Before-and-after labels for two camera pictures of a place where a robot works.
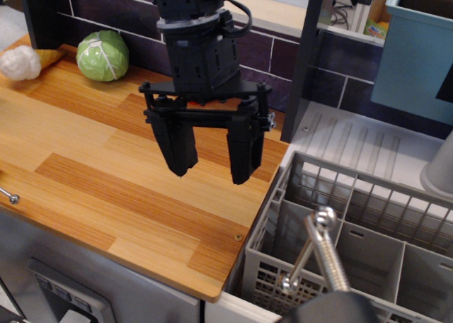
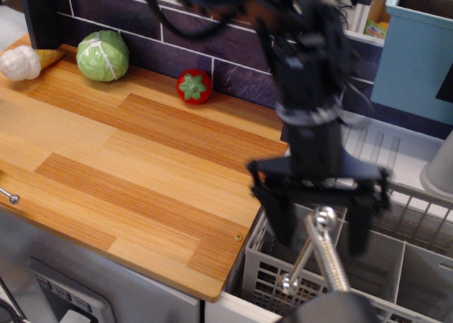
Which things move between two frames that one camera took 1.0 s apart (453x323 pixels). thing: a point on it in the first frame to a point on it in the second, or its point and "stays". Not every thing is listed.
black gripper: x=207 y=91 to x=318 y=168
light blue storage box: x=417 y=52 stays
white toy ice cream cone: x=23 y=63 stays
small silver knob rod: x=14 y=198 stays
